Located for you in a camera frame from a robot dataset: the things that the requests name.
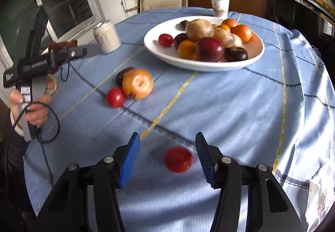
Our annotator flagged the orange tangerine on plate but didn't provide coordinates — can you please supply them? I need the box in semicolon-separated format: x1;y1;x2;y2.
232;24;253;43

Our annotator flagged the window with white frame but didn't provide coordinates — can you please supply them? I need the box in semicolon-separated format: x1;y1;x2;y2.
1;0;104;69

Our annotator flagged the person left hand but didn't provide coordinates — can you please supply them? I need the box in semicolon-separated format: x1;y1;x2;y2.
9;89;52;126

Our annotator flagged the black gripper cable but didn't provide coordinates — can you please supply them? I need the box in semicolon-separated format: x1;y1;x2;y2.
3;61;72;196

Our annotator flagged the white beverage can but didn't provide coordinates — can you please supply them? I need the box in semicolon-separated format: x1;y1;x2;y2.
93;20;121;54

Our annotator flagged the white oval plate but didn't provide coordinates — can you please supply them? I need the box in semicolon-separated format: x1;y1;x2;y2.
144;16;265;72

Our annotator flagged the large orange tangerine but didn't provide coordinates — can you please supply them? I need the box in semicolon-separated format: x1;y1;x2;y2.
178;40;197;61

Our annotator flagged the orange tangerine stem up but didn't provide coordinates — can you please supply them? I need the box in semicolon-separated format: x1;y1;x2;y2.
222;19;238;29

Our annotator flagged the orange persimmon fruit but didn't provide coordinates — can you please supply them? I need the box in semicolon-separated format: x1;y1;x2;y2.
122;69;154;100

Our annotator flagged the white paper cup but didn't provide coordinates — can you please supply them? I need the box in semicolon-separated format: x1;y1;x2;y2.
211;0;230;19

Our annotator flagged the dark purple mangosteen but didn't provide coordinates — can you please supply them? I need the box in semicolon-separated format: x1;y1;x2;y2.
179;20;189;31

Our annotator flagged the dark red plum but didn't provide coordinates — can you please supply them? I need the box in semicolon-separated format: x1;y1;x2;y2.
196;37;225;62

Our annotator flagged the red cherry tomato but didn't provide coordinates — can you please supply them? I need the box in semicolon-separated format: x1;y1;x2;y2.
158;33;174;48
106;87;126;108
164;146;193;174

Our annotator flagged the brown round pear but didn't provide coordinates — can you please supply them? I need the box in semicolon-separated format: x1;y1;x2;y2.
186;19;214;43

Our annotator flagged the blue checked tablecloth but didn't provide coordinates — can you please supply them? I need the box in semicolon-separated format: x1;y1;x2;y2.
24;7;334;231

